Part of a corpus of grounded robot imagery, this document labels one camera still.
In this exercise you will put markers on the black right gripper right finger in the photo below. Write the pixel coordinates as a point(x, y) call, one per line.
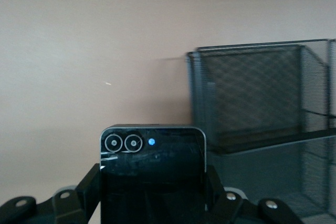
point(215, 195)

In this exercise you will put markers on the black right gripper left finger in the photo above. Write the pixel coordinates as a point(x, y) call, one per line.
point(89, 190)

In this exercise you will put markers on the black flip phone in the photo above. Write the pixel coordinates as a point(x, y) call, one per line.
point(152, 176)

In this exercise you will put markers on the black mesh two-tier tray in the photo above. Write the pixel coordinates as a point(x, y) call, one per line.
point(262, 90)

